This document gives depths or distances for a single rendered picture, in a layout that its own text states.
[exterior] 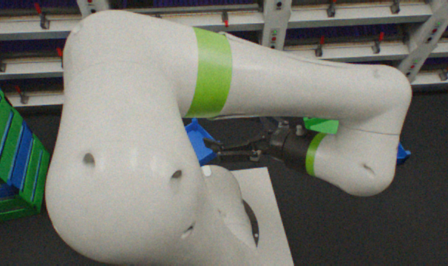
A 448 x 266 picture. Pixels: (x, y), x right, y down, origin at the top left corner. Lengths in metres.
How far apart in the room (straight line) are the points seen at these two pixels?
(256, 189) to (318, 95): 0.53
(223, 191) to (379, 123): 0.32
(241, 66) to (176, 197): 0.20
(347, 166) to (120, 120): 0.42
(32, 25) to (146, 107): 1.21
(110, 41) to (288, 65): 0.23
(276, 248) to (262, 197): 0.15
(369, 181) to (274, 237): 0.38
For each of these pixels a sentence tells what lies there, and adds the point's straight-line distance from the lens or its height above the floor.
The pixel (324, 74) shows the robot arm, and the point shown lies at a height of 0.85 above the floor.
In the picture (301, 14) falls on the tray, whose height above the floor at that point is 0.49.
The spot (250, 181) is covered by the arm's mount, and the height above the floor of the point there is 0.32.
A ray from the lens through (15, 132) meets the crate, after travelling 1.36.
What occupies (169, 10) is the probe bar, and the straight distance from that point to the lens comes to 1.30.
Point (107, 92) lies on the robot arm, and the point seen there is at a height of 0.96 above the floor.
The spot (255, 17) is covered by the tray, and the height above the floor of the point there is 0.49.
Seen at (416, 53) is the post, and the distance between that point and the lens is 1.70.
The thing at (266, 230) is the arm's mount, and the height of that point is 0.32.
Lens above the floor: 1.13
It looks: 50 degrees down
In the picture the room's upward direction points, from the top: straight up
